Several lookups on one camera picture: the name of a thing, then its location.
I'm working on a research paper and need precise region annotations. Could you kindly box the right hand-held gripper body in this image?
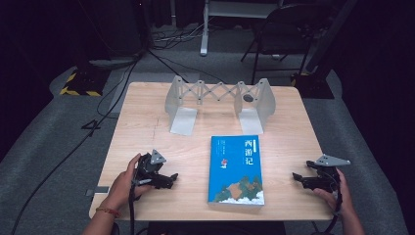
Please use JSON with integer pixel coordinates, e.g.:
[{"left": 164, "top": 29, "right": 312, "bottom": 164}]
[{"left": 312, "top": 154, "right": 351, "bottom": 194}]

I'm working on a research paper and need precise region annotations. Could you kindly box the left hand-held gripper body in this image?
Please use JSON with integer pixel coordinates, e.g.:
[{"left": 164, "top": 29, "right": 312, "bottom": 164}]
[{"left": 134, "top": 149, "right": 167, "bottom": 190}]

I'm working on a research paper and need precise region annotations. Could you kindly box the grey expandable book stand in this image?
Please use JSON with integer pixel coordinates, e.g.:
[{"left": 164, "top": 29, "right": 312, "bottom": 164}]
[{"left": 164, "top": 75, "right": 277, "bottom": 137}]

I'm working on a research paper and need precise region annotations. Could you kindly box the blue book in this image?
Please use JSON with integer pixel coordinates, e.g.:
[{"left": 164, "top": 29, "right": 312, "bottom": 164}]
[{"left": 207, "top": 134, "right": 266, "bottom": 208}]

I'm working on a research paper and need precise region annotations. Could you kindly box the person's right hand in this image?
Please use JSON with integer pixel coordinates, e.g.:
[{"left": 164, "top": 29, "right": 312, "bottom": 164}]
[{"left": 312, "top": 167, "right": 355, "bottom": 218}]

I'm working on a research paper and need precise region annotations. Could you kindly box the person's left hand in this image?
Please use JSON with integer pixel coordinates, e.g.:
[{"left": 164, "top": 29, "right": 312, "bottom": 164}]
[{"left": 107, "top": 153, "right": 154, "bottom": 212}]

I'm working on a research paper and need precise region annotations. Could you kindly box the small grey tape strip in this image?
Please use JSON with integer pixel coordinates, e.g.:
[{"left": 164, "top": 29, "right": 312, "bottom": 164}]
[{"left": 85, "top": 185, "right": 111, "bottom": 198}]

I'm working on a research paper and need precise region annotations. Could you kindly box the person's dark clothing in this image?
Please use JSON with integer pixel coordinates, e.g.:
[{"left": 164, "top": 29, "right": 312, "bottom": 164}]
[{"left": 146, "top": 220, "right": 287, "bottom": 235}]

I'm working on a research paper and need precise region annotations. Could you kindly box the black slanted stand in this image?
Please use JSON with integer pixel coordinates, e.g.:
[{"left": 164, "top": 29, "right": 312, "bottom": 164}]
[{"left": 291, "top": 0, "right": 359, "bottom": 100}]

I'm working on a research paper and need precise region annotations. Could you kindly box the black yellow striped stand base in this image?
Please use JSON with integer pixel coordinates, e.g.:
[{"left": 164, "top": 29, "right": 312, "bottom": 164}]
[{"left": 59, "top": 69, "right": 112, "bottom": 98}]

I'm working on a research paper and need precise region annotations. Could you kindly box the black folding chair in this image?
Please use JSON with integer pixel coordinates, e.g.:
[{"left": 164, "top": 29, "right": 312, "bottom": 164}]
[{"left": 240, "top": 2, "right": 316, "bottom": 86}]

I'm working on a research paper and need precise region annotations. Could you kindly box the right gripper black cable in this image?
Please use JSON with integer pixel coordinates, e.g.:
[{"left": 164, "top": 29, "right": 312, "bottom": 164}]
[{"left": 311, "top": 169, "right": 344, "bottom": 235}]

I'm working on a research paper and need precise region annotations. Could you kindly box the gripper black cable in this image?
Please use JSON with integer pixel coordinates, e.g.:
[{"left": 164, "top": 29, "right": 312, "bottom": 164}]
[
  {"left": 128, "top": 178, "right": 155, "bottom": 235},
  {"left": 311, "top": 169, "right": 344, "bottom": 235}
]

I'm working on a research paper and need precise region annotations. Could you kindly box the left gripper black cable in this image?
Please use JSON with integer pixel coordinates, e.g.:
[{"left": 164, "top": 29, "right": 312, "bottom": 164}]
[{"left": 128, "top": 178, "right": 155, "bottom": 235}]

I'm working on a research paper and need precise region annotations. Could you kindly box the red and gold bracelet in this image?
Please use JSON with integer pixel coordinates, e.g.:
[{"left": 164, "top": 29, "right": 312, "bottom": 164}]
[{"left": 95, "top": 206, "right": 122, "bottom": 218}]

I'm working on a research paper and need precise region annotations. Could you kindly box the long black floor cable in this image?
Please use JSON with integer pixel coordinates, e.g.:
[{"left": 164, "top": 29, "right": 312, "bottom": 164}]
[{"left": 11, "top": 53, "right": 145, "bottom": 235}]

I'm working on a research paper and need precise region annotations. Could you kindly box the bundle of floor cables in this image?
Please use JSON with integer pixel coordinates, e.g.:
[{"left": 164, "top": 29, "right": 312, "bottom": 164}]
[{"left": 148, "top": 18, "right": 211, "bottom": 52}]

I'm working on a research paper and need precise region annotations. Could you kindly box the white desk frame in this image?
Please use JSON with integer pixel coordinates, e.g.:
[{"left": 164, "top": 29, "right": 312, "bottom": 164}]
[{"left": 199, "top": 0, "right": 282, "bottom": 58}]

